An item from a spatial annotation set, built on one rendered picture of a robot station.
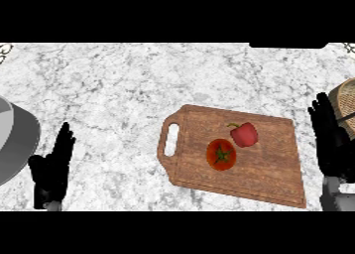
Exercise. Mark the grey metal pot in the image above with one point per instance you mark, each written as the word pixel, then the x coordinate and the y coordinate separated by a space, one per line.
pixel 6 142

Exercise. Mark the brown wooden cutting board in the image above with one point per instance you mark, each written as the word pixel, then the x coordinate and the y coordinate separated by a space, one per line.
pixel 238 155

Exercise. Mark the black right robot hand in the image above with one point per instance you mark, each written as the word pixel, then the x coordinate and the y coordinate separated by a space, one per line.
pixel 331 145

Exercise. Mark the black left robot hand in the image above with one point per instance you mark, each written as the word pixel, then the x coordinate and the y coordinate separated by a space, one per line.
pixel 50 168

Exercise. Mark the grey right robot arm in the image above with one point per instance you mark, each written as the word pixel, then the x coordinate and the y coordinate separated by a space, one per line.
pixel 338 196

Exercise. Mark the red tomato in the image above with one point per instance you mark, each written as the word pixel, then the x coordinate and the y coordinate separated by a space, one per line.
pixel 220 154

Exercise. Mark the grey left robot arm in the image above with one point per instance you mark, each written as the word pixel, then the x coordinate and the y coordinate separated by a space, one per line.
pixel 53 206

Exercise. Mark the wicker tiered basket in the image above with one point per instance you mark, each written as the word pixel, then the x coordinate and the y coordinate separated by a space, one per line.
pixel 350 105

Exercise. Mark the red bell pepper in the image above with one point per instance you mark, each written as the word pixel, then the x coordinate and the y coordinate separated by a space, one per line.
pixel 244 134

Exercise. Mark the black appliance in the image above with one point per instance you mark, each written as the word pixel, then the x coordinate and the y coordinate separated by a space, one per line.
pixel 286 45

